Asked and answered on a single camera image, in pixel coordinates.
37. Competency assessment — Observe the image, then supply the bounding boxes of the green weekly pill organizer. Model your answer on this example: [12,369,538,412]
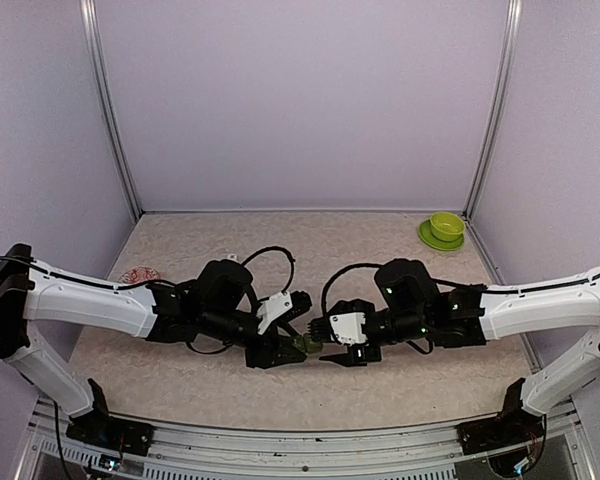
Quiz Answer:
[292,335,323,355]

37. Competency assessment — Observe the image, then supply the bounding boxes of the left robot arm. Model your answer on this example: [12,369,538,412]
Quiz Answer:
[0,244,312,445]

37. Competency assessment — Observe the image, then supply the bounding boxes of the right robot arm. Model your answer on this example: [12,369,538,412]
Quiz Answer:
[309,258,600,444]

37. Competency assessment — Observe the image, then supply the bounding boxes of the green saucer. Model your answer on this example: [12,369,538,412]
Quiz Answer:
[418,220,465,252]

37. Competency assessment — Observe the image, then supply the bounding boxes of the red patterned white bowl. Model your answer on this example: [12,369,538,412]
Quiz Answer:
[119,266,162,285]

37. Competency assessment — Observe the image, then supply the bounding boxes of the green bowl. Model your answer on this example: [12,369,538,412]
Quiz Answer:
[429,212,466,242]

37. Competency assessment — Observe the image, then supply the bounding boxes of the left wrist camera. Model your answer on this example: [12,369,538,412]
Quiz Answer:
[256,291,312,335]

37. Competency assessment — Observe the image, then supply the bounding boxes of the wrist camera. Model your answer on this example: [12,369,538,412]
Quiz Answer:
[309,299,375,346]
[256,291,312,335]

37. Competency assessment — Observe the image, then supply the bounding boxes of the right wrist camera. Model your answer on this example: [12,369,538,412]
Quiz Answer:
[309,299,375,346]

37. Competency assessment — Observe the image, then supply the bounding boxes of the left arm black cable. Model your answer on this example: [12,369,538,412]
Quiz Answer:
[240,244,299,296]

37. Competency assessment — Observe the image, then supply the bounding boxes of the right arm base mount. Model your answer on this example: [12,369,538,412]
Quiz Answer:
[456,417,545,455]

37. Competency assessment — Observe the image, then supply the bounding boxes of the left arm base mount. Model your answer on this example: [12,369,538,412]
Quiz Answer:
[66,417,154,457]

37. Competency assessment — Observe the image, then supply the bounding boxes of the front aluminium rail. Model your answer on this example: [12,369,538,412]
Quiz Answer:
[7,399,600,479]

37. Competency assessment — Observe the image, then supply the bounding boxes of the right aluminium frame post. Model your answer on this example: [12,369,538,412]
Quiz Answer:
[463,0,523,223]

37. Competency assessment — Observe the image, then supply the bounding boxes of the aluminium frame post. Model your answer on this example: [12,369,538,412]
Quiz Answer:
[463,0,523,223]
[80,0,144,223]

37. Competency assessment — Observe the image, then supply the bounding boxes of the left aluminium frame post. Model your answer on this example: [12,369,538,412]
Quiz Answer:
[80,0,144,223]

